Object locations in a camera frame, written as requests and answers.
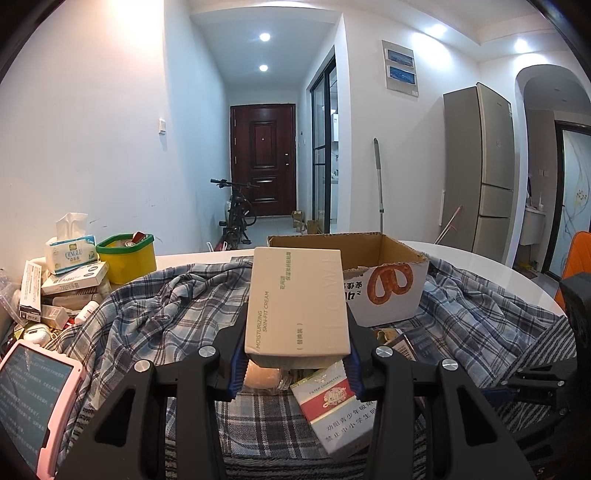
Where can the black bicycle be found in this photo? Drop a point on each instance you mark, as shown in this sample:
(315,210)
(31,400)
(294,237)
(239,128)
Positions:
(235,207)

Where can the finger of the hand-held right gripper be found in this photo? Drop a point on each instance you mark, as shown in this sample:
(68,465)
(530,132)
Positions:
(496,394)
(549,406)

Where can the tall white box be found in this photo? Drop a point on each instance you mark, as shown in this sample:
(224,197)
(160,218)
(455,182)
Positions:
(32,290)

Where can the patterned glass door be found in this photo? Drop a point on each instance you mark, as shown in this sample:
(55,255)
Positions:
(572,198)

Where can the yellow bucket green rim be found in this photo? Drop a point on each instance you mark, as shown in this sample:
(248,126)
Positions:
(129,267)

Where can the beige refrigerator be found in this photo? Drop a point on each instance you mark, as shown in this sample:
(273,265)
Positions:
(480,175)

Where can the blue plaid cloth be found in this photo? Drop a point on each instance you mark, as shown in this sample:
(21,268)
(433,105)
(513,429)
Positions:
(161,314)

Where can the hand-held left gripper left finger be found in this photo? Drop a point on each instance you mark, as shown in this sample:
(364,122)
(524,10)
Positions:
(238,374)

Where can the thin white box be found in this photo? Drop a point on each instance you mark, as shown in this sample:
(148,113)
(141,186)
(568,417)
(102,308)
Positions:
(69,297)

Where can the pretzel print cardboard box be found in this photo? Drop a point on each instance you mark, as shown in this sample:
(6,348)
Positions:
(392,286)

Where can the red white cigarette pack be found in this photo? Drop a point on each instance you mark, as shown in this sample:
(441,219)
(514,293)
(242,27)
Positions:
(332,406)

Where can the white round case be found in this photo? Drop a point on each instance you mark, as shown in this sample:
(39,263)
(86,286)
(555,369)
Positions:
(36,334)

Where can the pink cased tablet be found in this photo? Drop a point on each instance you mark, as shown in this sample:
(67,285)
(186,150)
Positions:
(27,406)

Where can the orange chair back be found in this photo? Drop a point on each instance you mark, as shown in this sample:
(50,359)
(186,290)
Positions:
(577,249)

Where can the cream skincare box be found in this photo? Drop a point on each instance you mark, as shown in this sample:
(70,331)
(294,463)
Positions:
(295,304)

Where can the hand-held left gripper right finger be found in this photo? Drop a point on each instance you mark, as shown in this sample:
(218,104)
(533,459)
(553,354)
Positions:
(352,376)

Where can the dark red entrance door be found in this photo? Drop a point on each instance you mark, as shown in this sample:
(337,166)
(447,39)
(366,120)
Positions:
(263,157)

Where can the white light switch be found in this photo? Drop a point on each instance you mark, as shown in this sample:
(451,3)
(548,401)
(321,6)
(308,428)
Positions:
(162,126)

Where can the soft tissue pack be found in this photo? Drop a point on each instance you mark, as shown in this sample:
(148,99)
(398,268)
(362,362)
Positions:
(69,254)

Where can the white wall fixture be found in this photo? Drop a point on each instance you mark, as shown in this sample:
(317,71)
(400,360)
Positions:
(441,207)

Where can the dark purple cigarette pack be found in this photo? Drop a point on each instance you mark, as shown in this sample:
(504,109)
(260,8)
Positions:
(404,348)

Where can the small cream box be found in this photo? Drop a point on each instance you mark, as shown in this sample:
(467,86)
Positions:
(55,317)

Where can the grey striped mat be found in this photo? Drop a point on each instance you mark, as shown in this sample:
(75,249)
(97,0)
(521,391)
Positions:
(545,341)

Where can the white flat box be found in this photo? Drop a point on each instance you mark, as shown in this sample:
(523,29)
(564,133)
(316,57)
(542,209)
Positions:
(74,277)

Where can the grey wall panel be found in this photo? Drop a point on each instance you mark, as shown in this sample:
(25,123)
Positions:
(399,69)

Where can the white washbasin cabinet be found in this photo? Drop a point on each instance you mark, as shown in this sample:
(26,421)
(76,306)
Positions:
(534,226)

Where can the black framed glass door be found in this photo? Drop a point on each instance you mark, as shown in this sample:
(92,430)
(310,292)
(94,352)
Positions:
(323,184)

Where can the small cardboard floor box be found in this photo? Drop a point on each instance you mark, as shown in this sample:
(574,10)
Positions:
(312,227)
(298,220)

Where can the small floor mat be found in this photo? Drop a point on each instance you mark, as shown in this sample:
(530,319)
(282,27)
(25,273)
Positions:
(527,270)

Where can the peach puff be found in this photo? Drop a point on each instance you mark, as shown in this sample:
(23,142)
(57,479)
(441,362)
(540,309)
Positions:
(261,376)

